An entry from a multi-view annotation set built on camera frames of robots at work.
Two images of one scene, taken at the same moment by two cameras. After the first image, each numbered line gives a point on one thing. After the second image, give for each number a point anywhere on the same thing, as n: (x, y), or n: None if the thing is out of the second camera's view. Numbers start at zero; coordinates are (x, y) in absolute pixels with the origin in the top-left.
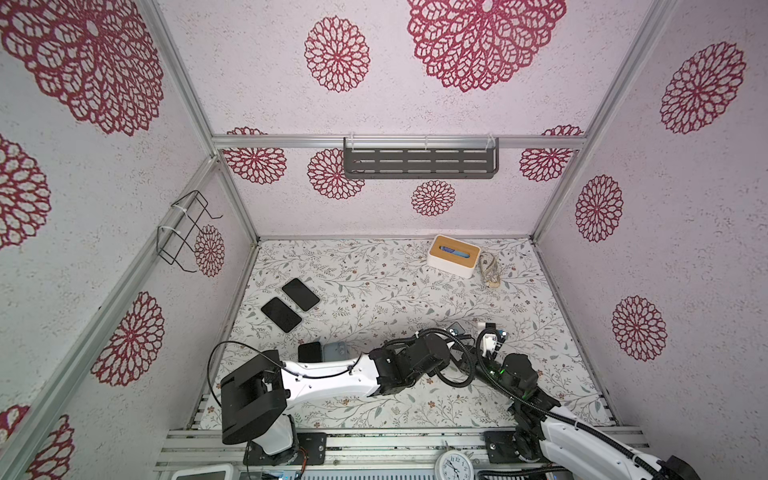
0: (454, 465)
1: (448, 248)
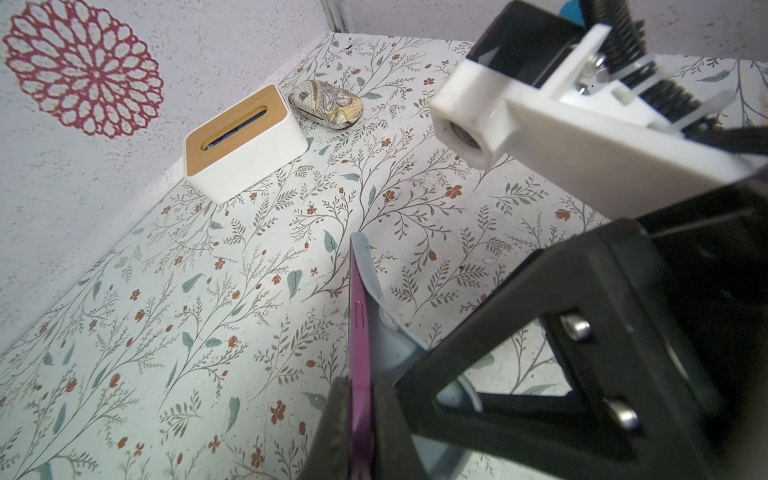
0: None
1: (243, 149)
